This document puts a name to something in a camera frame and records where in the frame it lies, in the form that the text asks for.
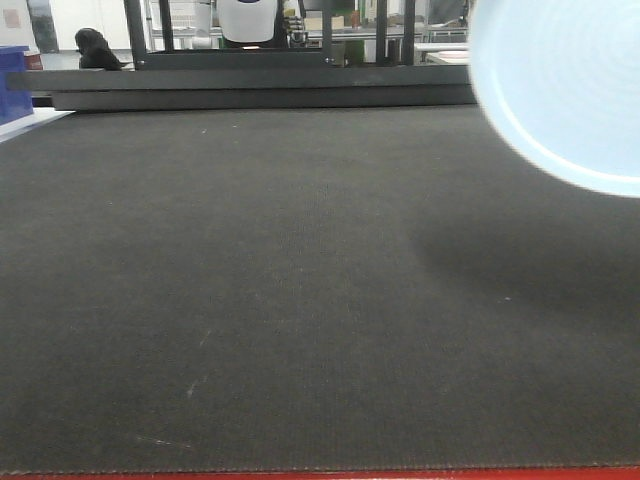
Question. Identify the light blue round tray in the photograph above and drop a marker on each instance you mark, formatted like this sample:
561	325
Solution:
559	82

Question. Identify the black table mat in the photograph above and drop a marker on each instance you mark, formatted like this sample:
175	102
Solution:
309	290

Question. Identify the white background desk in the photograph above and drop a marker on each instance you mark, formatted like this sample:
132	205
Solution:
441	53

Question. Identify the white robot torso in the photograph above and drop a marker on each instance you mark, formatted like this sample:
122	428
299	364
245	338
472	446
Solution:
247	21

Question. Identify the black metal frame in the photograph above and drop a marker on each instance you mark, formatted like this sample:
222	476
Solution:
186	35

